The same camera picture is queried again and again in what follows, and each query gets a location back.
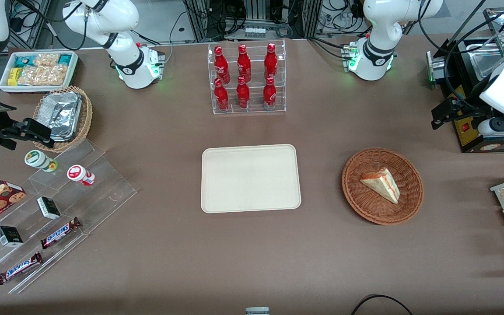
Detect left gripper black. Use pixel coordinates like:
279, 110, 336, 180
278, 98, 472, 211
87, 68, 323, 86
431, 99, 490, 131

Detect triangle sandwich with red filling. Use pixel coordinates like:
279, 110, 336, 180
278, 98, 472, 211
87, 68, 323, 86
360, 168, 400, 204

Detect light tan wicker basket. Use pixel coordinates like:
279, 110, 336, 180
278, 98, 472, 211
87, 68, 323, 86
32, 86, 93, 153

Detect brown wicker basket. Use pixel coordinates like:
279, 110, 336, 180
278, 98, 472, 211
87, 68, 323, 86
342, 148, 424, 226

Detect cream plastic tray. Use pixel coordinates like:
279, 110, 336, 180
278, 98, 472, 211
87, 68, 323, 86
201, 144, 301, 214

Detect green lid yogurt cup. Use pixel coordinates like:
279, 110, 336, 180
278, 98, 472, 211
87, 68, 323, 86
24, 150, 58, 173

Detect black food warmer appliance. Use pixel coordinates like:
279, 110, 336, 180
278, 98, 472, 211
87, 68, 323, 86
426, 8, 504, 154

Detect silver foil packets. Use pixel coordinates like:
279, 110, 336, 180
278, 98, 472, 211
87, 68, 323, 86
40, 92, 82, 142

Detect white rectangular bin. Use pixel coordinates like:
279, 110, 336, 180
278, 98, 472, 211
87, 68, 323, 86
0, 51, 79, 94

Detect large clear cracker bag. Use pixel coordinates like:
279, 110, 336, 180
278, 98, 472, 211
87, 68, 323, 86
17, 65, 68, 87

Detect red lid yogurt cup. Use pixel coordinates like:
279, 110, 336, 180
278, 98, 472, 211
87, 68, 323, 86
67, 164, 96, 187

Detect stainless steel pan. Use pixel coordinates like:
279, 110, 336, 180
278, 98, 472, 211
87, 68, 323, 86
469, 42, 504, 84

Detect small black box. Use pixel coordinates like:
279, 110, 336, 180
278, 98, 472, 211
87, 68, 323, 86
0, 226, 24, 248
37, 196, 61, 220

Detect small clear cracker bag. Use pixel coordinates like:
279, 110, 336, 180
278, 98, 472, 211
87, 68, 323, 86
33, 53, 60, 67

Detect clear acrylic step stand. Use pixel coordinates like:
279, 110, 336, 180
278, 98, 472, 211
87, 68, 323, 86
28, 139, 138, 237
0, 179, 88, 294

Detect Snickers chocolate bar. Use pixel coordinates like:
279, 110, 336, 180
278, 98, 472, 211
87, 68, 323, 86
40, 217, 82, 250
0, 252, 43, 286

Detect red cola bottle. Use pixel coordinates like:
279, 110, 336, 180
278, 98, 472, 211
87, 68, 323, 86
263, 77, 277, 110
264, 43, 278, 81
214, 46, 231, 84
236, 76, 251, 109
237, 44, 252, 83
214, 78, 230, 111

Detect clear acrylic bottle rack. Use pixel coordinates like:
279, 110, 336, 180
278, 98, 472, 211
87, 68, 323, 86
207, 39, 287, 115

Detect black cable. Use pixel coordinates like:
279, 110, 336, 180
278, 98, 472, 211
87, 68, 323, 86
350, 294, 414, 315

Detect aluminium profile frame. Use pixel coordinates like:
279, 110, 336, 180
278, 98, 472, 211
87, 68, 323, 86
183, 0, 322, 43

